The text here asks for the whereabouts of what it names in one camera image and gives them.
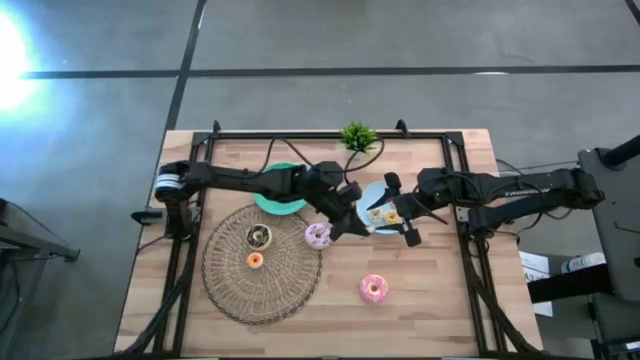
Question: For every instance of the chocolate glazed donut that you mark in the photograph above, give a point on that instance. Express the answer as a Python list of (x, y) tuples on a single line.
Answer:
[(251, 241)]

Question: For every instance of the white plastic bottle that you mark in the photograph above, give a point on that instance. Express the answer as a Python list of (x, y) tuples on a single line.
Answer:
[(582, 263)]

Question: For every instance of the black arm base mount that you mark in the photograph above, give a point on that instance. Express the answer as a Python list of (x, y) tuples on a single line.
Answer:
[(147, 216)]

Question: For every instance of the light blue plastic plate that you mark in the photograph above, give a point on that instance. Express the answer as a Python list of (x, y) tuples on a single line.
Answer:
[(370, 197)]

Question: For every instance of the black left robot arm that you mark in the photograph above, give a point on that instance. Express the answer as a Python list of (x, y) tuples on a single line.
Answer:
[(235, 177)]

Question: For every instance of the dark metal side table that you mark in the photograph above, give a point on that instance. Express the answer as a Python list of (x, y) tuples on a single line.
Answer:
[(30, 242)]

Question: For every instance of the small pale glazed donut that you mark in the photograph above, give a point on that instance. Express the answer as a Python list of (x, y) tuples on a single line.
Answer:
[(372, 218)]

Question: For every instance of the round wicker mat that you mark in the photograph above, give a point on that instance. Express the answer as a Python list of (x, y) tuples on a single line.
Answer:
[(270, 290)]

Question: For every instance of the white printed paper sheet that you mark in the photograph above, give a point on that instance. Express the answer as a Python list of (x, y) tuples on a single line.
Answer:
[(535, 270)]

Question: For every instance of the black flat shelf bar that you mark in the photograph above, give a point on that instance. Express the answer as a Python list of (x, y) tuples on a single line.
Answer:
[(570, 287)]

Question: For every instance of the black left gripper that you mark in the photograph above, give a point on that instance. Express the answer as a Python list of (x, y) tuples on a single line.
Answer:
[(345, 200)]

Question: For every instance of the small green potted plant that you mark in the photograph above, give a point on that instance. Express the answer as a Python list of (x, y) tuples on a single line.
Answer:
[(358, 136)]

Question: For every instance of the black metal table frame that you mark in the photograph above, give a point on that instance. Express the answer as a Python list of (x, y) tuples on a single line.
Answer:
[(425, 135)]

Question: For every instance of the black round tube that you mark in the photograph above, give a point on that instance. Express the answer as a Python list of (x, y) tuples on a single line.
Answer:
[(622, 152)]

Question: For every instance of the purple glazed donut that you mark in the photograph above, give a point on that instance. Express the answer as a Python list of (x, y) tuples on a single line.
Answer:
[(312, 242)]

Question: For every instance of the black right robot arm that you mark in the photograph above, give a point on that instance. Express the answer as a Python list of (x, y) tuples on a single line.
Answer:
[(515, 192)]

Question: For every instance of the pink sprinkled donut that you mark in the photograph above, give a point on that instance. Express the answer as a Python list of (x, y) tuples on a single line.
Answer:
[(367, 295)]

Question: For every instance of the grey metal stand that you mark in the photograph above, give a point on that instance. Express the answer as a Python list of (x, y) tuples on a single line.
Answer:
[(620, 240)]

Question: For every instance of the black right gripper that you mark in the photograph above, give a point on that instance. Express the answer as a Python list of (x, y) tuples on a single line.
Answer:
[(415, 207)]

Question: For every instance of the teal plastic plate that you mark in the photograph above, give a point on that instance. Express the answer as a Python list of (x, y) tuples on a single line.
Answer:
[(280, 207)]

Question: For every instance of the dark grey seat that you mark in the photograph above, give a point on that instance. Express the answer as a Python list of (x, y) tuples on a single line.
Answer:
[(617, 320)]

